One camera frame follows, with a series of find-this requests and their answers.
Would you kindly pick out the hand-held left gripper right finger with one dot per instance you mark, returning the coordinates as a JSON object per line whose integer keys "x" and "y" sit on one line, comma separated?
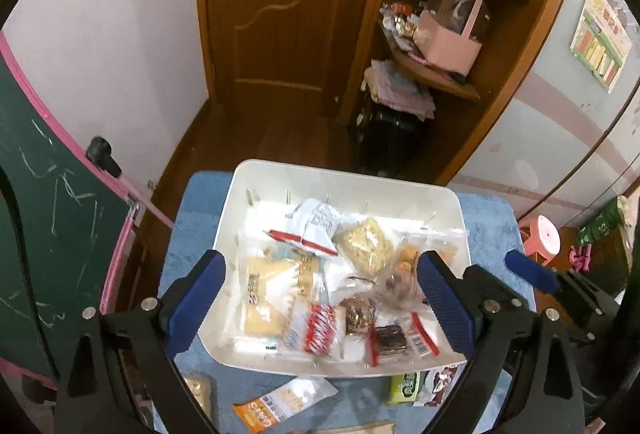
{"x": 445, "y": 304}

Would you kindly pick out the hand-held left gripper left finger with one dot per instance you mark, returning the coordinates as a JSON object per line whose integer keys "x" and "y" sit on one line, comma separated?
{"x": 197, "y": 299}

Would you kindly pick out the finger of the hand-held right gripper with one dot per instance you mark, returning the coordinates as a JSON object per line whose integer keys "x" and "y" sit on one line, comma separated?
{"x": 495, "y": 281}
{"x": 530, "y": 270}

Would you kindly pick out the clear orange cracker packet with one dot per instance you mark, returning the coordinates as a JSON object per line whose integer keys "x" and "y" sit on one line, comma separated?
{"x": 410, "y": 259}

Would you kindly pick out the dark red bar packet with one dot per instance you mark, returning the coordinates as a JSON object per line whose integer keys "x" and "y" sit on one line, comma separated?
{"x": 392, "y": 339}

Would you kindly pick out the large yellow white packet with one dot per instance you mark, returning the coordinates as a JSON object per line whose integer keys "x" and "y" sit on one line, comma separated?
{"x": 270, "y": 294}

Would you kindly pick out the brown snack packet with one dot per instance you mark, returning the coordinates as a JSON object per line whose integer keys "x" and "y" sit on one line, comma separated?
{"x": 440, "y": 379}

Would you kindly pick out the clear mixed nut packet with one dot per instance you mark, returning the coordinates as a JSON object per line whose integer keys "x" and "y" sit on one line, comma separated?
{"x": 357, "y": 314}

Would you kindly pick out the clear puffed cracker packet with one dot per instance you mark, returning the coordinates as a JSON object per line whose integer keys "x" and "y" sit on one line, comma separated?
{"x": 197, "y": 389}

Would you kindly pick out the green snack packet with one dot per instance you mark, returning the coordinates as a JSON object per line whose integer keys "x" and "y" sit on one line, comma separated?
{"x": 404, "y": 386}

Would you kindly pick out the square yellow cracker packet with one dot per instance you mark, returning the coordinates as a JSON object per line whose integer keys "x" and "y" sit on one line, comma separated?
{"x": 362, "y": 241}

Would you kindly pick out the clear red striped packet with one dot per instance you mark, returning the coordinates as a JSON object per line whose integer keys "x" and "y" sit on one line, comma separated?
{"x": 317, "y": 329}

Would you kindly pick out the white plastic bin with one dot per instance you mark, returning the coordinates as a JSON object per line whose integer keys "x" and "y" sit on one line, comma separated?
{"x": 265, "y": 186}

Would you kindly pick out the orange white snack packet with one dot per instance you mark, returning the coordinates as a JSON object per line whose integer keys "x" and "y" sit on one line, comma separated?
{"x": 280, "y": 406}

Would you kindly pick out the long beige cracker packet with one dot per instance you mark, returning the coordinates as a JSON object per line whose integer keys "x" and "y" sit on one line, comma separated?
{"x": 370, "y": 428}

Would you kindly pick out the pink plastic stool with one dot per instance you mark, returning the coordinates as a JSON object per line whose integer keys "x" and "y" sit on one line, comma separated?
{"x": 542, "y": 239}

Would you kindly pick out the pink toy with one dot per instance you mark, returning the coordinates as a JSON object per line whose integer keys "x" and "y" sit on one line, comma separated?
{"x": 579, "y": 259}

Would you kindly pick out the dark wooden cabinet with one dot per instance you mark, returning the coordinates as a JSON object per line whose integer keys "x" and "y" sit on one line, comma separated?
{"x": 610, "y": 259}

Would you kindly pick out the blue plush tablecloth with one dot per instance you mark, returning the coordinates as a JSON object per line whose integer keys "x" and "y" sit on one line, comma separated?
{"x": 200, "y": 214}

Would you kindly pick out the green bag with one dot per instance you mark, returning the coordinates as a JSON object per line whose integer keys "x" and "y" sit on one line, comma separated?
{"x": 600, "y": 221}

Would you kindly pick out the grey sliding wardrobe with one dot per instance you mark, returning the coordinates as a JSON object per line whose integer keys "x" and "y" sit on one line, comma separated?
{"x": 550, "y": 139}

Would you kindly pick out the black easel knob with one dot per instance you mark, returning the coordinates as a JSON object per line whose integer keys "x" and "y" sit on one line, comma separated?
{"x": 102, "y": 154}

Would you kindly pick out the black suitcase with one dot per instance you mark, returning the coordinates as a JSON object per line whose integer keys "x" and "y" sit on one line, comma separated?
{"x": 385, "y": 134}

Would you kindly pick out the wooden corner shelf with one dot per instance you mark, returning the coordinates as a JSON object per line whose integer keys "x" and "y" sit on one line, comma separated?
{"x": 520, "y": 64}

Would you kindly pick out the folded pink clothes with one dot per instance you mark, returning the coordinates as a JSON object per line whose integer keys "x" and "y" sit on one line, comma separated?
{"x": 397, "y": 89}

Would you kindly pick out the pink basket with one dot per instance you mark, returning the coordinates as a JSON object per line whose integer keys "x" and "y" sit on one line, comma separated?
{"x": 450, "y": 39}

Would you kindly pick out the brown wooden door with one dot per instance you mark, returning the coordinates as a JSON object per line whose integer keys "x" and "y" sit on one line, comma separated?
{"x": 280, "y": 39}

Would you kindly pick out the pile of shiny wrappers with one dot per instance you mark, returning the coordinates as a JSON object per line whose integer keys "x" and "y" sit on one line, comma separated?
{"x": 397, "y": 24}

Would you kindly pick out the green chalkboard with pink frame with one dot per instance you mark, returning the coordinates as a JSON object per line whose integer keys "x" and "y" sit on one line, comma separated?
{"x": 40, "y": 214}

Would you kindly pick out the wall poster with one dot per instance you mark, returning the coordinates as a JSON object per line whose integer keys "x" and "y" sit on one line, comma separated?
{"x": 602, "y": 36}

